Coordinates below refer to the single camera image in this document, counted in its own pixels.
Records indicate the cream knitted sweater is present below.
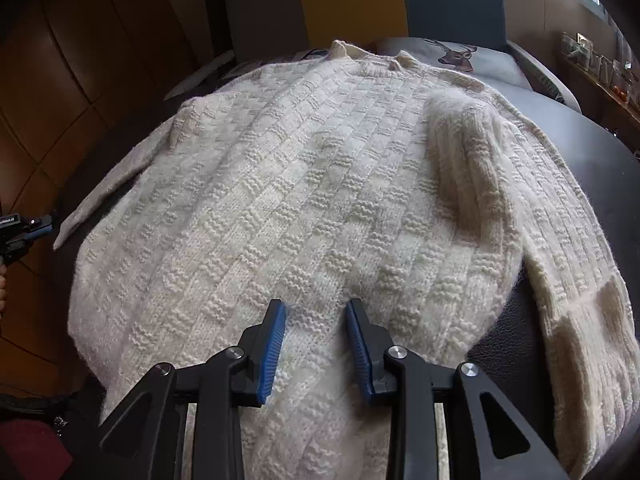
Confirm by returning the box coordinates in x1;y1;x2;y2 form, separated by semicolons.
53;39;640;480

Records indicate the person left hand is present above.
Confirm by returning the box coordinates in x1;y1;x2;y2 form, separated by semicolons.
0;264;6;317

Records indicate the blue triangle pattern cushion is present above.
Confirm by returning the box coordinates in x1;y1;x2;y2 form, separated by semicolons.
220;49;329;84

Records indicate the grey yellow blue armchair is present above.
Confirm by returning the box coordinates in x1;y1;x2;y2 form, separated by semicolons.
164;0;582;111

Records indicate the wooden side table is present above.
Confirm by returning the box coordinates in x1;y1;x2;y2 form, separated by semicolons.
558;55;639;138

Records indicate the deer print cushion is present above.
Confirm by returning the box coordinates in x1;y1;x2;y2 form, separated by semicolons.
376;37;532;90

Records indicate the jar with oranges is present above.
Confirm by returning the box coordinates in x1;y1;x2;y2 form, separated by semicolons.
611;67;632;103

